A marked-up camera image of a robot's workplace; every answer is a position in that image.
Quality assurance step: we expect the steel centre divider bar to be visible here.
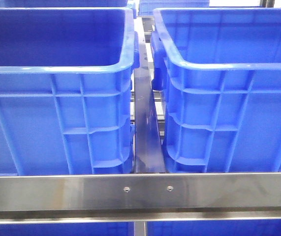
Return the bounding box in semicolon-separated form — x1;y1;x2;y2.
133;36;167;174

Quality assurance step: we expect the blue plastic crate left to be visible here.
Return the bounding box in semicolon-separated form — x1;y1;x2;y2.
0;7;139;176

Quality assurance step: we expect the blue plastic crate right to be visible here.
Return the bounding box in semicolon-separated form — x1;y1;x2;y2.
153;8;281;173

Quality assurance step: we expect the blue plastic crate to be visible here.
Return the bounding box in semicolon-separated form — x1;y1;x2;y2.
0;7;139;176
153;8;281;173

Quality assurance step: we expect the blue crate rear left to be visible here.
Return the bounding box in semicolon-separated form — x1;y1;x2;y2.
3;0;128;7

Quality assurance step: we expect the blue crate rear right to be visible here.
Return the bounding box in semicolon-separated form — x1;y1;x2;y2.
138;0;210;16

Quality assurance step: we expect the stainless steel front rail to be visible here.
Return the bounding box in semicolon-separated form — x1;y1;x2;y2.
0;173;281;224

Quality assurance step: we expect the blue crate lower right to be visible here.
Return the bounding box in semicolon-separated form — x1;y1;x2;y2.
148;219;281;236

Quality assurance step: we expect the blue crate lower left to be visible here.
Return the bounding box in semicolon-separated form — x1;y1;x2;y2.
0;222;133;236

